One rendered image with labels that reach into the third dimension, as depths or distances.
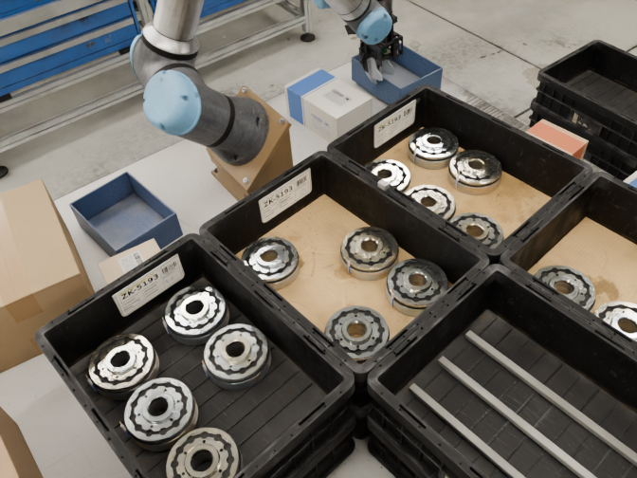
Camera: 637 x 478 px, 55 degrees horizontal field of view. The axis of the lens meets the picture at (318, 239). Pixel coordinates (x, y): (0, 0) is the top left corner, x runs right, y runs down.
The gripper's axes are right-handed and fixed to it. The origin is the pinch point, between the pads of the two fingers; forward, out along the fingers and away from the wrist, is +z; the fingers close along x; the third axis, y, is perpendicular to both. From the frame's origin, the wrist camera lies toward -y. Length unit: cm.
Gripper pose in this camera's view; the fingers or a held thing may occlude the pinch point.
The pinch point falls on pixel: (375, 77)
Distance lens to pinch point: 166.4
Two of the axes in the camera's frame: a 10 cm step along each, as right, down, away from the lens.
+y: 5.8, 5.8, -5.7
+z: 1.1, 6.4, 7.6
